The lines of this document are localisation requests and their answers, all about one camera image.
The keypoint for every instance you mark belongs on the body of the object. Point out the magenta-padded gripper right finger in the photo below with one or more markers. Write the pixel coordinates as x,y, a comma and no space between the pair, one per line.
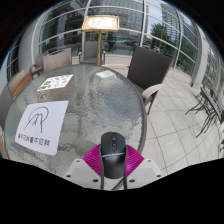
145,171

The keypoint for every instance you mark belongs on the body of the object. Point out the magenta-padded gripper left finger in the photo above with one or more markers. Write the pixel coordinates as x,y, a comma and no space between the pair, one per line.
81,171

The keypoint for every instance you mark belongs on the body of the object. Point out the black computer mouse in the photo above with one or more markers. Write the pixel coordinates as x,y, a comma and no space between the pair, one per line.
113,156

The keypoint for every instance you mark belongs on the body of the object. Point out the white mouse pad with drawing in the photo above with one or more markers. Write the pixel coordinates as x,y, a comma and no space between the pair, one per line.
41,126

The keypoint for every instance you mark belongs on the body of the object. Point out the black metal folding furniture group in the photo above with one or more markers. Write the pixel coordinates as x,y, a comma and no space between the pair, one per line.
210,106

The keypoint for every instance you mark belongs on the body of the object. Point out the colourful printed menu card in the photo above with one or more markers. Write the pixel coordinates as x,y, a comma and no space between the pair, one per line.
55,82

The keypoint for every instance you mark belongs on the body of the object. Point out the grey wicker armchair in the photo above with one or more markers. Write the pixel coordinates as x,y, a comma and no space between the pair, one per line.
57,60
5,105
36,65
90,52

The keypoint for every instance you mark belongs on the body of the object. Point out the dark brown wicker armchair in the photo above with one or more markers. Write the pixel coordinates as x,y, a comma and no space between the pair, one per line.
148,66

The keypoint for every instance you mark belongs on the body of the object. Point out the wooden slatted bench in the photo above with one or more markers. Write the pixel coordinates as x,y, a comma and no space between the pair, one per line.
19,83

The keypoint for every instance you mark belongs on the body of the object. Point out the gold menu stand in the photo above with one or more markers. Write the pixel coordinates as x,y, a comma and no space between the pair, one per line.
100,24

